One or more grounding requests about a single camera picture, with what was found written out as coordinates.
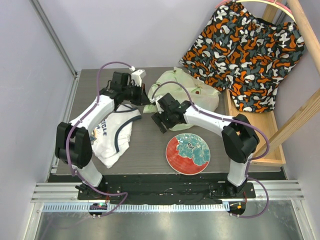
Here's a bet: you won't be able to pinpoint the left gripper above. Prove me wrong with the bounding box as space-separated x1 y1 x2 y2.
121 82 151 106

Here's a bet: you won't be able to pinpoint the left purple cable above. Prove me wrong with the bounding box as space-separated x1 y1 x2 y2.
69 61 136 218

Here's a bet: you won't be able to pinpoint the perforated metal rail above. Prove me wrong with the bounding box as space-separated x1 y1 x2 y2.
42 201 230 213

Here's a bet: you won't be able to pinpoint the camouflage patterned shorts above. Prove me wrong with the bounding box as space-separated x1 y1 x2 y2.
180 1 306 113

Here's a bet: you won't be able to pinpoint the white printed t-shirt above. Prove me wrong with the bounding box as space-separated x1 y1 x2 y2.
90 104 142 169

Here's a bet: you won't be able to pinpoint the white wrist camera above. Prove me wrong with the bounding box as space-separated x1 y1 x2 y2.
155 95 164 114
129 66 147 87

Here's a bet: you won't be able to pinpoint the light green plastic bag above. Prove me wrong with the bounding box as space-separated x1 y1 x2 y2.
142 66 221 132

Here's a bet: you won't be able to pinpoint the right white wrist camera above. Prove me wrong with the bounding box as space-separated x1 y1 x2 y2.
155 95 164 114

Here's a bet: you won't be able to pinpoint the wooden hoop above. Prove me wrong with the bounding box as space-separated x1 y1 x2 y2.
215 0 293 16

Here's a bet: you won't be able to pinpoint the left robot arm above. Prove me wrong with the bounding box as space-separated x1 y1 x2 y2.
55 69 150 200

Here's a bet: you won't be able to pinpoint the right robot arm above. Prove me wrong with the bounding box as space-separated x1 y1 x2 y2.
150 93 260 198

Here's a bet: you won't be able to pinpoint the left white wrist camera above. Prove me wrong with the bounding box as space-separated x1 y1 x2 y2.
129 66 147 87

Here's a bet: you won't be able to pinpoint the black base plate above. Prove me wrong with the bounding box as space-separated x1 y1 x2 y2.
47 172 287 205

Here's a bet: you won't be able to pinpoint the red and teal plate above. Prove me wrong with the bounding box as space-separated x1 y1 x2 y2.
165 133 211 176

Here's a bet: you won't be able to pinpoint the wooden tray frame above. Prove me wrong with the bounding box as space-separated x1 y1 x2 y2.
223 0 320 168

